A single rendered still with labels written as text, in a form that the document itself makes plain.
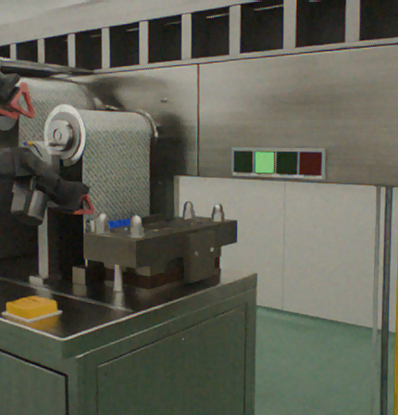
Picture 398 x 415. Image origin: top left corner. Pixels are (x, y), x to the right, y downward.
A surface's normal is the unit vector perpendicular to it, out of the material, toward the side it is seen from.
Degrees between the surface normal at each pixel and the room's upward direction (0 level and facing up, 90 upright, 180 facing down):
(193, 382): 90
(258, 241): 90
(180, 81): 90
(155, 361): 90
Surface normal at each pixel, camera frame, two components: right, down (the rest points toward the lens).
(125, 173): 0.78, 0.06
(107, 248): -0.63, 0.07
